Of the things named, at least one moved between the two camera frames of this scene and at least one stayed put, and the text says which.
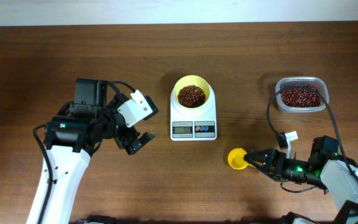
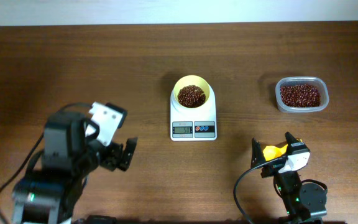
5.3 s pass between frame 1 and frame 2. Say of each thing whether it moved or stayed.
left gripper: moved
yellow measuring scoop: moved
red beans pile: stayed
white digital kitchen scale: stayed
